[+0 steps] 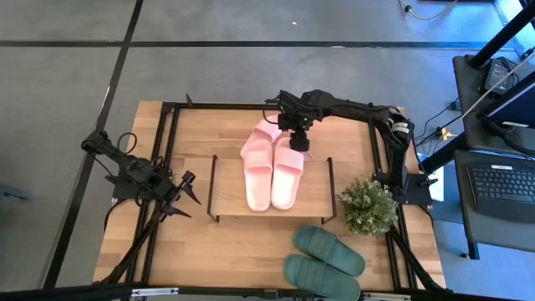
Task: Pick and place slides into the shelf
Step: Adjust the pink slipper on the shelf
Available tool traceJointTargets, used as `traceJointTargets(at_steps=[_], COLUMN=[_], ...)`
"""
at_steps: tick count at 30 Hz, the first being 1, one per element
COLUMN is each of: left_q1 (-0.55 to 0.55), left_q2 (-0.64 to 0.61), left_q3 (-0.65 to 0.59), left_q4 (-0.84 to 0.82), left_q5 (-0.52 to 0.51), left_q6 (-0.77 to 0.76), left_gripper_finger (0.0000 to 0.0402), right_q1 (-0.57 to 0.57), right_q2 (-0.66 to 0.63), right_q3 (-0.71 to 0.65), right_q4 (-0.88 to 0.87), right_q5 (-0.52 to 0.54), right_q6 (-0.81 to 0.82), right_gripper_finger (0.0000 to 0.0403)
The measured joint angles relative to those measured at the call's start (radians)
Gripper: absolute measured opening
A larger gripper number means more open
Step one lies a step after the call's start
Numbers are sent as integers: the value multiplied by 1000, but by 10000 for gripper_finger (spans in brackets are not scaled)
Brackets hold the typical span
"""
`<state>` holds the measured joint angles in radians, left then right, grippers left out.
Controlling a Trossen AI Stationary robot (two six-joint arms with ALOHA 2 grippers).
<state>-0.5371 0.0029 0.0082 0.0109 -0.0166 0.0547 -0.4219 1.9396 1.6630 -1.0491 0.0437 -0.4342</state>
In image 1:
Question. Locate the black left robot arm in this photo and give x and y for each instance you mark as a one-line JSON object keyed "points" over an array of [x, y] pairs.
{"points": [[138, 177]]}

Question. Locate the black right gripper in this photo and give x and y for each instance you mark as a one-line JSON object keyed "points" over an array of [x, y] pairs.
{"points": [[299, 113]]}

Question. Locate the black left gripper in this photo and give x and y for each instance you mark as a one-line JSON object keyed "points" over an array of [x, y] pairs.
{"points": [[167, 190]]}

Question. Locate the thin white rod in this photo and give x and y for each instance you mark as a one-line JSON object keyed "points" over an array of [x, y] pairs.
{"points": [[497, 85]]}

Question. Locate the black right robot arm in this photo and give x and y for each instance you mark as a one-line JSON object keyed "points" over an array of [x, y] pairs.
{"points": [[355, 110]]}

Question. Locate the black aluminium table frame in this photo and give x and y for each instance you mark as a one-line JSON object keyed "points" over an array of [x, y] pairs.
{"points": [[234, 106]]}

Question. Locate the grey floor object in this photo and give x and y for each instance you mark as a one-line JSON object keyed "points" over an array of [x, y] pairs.
{"points": [[12, 192]]}

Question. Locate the artificial green potted plant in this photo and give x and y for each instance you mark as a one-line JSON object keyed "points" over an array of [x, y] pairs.
{"points": [[368, 207]]}

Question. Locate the black rig crossbar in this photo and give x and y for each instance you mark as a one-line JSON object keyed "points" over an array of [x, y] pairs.
{"points": [[62, 292]]}

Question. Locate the dark monitor panel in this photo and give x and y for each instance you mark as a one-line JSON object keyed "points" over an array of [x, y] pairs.
{"points": [[518, 104]]}

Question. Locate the dark grey side desk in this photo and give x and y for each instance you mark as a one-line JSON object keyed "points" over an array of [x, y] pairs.
{"points": [[466, 83], [480, 234]]}

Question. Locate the black diagonal pole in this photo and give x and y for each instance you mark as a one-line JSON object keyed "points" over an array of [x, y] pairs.
{"points": [[501, 35]]}

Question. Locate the black power adapter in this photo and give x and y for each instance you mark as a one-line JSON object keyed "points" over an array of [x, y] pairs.
{"points": [[497, 75]]}

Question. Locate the green slide sandal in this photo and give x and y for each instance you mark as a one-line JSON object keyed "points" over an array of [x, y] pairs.
{"points": [[317, 280], [334, 255]]}

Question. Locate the black diagonal beam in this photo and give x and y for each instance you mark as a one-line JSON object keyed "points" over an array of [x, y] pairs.
{"points": [[443, 154]]}

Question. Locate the black laptop keyboard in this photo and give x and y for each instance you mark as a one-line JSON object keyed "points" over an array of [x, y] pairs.
{"points": [[501, 188]]}

